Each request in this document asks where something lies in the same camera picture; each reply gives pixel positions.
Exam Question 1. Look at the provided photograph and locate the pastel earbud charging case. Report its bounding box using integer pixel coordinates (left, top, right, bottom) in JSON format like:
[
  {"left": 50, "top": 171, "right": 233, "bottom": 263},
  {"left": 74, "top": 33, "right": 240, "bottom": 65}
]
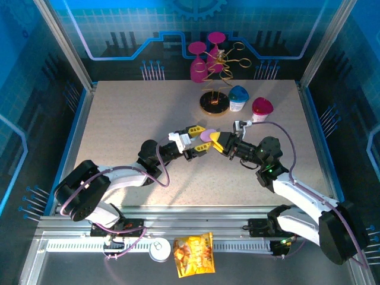
[{"left": 199, "top": 129, "right": 219, "bottom": 143}]

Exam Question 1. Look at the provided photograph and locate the white cup pink lid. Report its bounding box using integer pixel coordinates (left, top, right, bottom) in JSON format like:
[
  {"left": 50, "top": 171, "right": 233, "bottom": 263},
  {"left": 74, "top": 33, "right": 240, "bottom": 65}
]
[{"left": 251, "top": 97, "right": 274, "bottom": 123}]

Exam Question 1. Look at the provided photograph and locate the white cup blue lid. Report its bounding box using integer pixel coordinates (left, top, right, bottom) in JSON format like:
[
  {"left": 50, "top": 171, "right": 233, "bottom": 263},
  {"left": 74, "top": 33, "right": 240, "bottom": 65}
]
[{"left": 227, "top": 85, "right": 250, "bottom": 113}]

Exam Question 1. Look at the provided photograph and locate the pink wine glass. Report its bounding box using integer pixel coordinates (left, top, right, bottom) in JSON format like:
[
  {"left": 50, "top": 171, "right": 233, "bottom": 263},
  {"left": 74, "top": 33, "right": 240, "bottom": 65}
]
[
  {"left": 188, "top": 41, "right": 209, "bottom": 84},
  {"left": 206, "top": 31, "right": 227, "bottom": 74}
]

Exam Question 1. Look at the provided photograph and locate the silver tin can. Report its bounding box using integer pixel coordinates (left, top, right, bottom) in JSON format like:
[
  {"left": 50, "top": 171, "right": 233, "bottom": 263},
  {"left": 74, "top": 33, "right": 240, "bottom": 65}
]
[{"left": 148, "top": 238, "right": 172, "bottom": 263}]

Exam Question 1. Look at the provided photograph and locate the yellow snack bag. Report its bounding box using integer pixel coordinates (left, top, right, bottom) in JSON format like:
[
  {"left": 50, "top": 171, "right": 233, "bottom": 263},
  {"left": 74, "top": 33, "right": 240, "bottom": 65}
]
[{"left": 173, "top": 232, "right": 216, "bottom": 279}]

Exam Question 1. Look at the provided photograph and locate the gold wire tree stand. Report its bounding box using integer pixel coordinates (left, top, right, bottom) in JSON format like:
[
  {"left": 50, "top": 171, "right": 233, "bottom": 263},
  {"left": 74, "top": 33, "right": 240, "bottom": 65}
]
[{"left": 199, "top": 41, "right": 252, "bottom": 117}]

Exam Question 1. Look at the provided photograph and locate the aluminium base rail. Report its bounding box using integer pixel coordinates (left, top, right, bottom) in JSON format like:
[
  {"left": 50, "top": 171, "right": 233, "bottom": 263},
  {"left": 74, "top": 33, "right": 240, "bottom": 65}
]
[{"left": 38, "top": 206, "right": 336, "bottom": 238}]

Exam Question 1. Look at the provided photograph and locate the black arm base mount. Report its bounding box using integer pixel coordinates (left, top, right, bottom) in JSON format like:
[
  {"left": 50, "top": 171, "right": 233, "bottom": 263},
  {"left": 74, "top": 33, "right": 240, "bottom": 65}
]
[
  {"left": 90, "top": 218, "right": 147, "bottom": 238},
  {"left": 247, "top": 217, "right": 303, "bottom": 238}
]

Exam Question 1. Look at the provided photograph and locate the white slotted cable tray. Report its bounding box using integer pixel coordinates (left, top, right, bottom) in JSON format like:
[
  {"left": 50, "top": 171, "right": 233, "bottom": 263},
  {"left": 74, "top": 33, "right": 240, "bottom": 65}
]
[{"left": 47, "top": 239, "right": 274, "bottom": 254}]

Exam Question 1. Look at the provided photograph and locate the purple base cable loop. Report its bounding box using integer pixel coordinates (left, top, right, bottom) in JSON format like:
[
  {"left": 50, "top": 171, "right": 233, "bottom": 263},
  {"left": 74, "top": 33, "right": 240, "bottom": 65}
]
[{"left": 94, "top": 225, "right": 147, "bottom": 261}]

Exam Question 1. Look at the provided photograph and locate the aluminium frame post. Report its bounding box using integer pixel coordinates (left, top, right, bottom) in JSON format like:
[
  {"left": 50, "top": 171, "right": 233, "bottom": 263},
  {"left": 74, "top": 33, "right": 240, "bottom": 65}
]
[
  {"left": 32, "top": 0, "right": 97, "bottom": 91},
  {"left": 297, "top": 0, "right": 359, "bottom": 90}
]

